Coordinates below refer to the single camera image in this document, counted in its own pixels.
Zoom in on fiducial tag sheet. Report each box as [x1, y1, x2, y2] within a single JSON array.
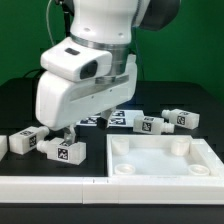
[[78, 110, 144, 127]]

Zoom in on grey cable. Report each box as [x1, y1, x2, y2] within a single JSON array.
[[45, 0, 59, 48]]

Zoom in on white U-shaped obstacle fence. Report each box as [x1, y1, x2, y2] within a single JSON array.
[[0, 138, 224, 205]]

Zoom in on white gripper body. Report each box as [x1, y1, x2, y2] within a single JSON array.
[[36, 37, 137, 131]]

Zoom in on white square table top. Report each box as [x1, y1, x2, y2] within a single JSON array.
[[107, 134, 211, 176]]

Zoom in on white block left edge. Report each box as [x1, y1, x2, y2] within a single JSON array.
[[0, 135, 7, 161]]

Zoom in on black cables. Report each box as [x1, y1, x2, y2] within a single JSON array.
[[22, 68, 44, 80]]

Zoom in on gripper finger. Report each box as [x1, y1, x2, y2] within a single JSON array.
[[63, 124, 76, 145], [97, 109, 114, 130]]

